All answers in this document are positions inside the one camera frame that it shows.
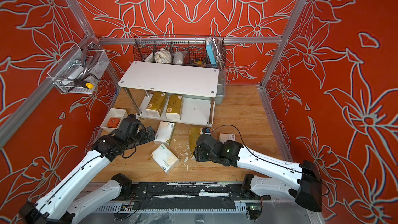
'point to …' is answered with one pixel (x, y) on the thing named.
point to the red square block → (113, 122)
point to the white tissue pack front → (165, 158)
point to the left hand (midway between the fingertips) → (148, 133)
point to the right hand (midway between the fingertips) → (195, 154)
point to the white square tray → (121, 113)
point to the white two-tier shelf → (197, 85)
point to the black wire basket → (181, 48)
